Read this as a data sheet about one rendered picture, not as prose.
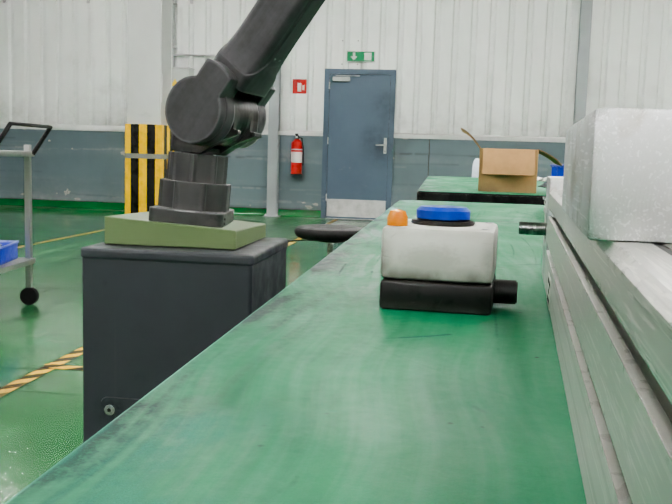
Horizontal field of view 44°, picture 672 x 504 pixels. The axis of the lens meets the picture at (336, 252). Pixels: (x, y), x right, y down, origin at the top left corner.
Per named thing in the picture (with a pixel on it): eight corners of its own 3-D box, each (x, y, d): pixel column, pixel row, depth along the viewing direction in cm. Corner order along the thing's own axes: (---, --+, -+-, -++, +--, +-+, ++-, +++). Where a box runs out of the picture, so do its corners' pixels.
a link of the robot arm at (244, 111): (196, 165, 104) (169, 163, 99) (202, 83, 103) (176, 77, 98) (258, 172, 100) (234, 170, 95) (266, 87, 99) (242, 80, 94)
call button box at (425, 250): (394, 291, 68) (397, 214, 67) (516, 299, 65) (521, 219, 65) (378, 308, 60) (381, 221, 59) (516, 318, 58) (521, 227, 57)
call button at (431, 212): (419, 228, 65) (420, 203, 64) (471, 231, 64) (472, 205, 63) (412, 233, 61) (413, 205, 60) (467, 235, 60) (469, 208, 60)
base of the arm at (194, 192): (165, 214, 107) (145, 220, 95) (171, 151, 106) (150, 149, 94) (234, 221, 107) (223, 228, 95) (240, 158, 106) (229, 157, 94)
